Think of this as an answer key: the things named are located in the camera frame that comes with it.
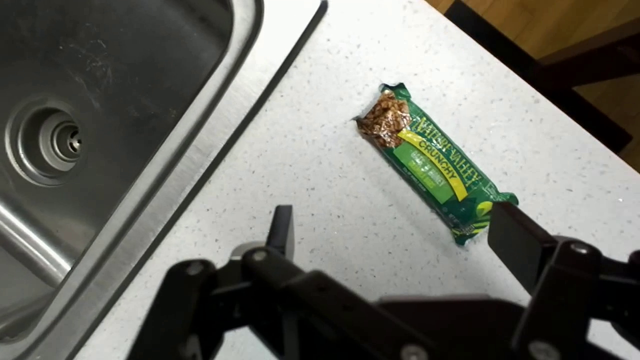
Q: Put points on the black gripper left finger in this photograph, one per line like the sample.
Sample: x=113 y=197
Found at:
x=267 y=307

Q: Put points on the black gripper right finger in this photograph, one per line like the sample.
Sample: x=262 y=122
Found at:
x=573 y=280

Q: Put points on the wooden lower cabinet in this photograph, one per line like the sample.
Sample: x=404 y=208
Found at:
x=533 y=73

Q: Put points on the stainless double sink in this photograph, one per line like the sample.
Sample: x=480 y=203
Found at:
x=120 y=121

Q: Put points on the green candy bar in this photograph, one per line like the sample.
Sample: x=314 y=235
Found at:
x=433 y=160

